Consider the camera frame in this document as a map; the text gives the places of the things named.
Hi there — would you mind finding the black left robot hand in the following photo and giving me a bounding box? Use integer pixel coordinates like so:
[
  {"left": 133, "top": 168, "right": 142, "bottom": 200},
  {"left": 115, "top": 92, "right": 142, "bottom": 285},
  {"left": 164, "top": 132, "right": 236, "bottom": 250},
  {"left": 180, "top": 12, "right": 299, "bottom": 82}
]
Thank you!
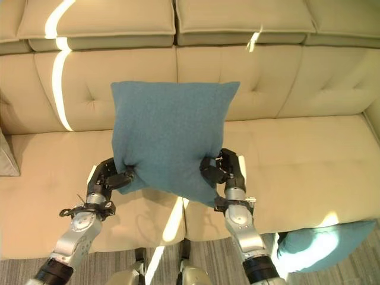
[{"left": 86, "top": 158, "right": 136, "bottom": 197}]

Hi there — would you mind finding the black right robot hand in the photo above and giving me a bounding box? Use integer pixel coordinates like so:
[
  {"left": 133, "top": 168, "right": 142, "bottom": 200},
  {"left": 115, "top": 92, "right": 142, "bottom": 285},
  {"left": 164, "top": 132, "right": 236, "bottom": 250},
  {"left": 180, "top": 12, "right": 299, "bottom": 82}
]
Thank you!
[{"left": 199, "top": 148, "right": 247, "bottom": 193}]

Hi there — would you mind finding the teal blue square cushion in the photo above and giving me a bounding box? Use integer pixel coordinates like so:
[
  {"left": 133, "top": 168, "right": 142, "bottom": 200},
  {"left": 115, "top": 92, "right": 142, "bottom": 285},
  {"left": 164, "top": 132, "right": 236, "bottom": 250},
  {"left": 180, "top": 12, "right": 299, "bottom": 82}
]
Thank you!
[
  {"left": 110, "top": 80, "right": 240, "bottom": 208},
  {"left": 276, "top": 219, "right": 378, "bottom": 274}
]

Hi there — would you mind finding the beige leather sofa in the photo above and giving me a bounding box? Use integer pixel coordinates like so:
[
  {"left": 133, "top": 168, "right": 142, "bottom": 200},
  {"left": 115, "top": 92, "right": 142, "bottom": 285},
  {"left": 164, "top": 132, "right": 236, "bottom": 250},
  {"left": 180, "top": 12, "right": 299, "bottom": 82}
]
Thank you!
[{"left": 0, "top": 0, "right": 380, "bottom": 261}]

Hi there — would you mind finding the silver left robot leg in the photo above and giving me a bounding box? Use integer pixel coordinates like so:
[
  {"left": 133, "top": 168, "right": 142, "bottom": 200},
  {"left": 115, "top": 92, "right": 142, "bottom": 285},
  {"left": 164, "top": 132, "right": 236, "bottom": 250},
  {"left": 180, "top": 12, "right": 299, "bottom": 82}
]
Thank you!
[{"left": 103, "top": 248, "right": 147, "bottom": 285}]

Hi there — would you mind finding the silver robot leg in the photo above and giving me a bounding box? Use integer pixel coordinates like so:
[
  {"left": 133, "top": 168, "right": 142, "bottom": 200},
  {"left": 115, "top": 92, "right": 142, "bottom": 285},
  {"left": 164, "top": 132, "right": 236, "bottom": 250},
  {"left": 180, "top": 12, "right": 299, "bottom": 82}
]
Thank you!
[
  {"left": 103, "top": 248, "right": 147, "bottom": 285},
  {"left": 175, "top": 239, "right": 214, "bottom": 285}
]

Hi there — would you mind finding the grey cushion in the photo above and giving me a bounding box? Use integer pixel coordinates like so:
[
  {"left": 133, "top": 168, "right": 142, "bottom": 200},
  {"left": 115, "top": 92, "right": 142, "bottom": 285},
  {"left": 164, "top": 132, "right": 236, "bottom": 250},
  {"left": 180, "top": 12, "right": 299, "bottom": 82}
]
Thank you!
[{"left": 0, "top": 127, "right": 21, "bottom": 178}]

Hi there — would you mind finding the silver right robot leg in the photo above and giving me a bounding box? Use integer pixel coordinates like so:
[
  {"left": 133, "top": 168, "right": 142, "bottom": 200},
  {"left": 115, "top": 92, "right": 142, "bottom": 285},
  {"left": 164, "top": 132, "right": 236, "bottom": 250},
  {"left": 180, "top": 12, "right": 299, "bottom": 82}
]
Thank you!
[{"left": 175, "top": 239, "right": 214, "bottom": 285}]

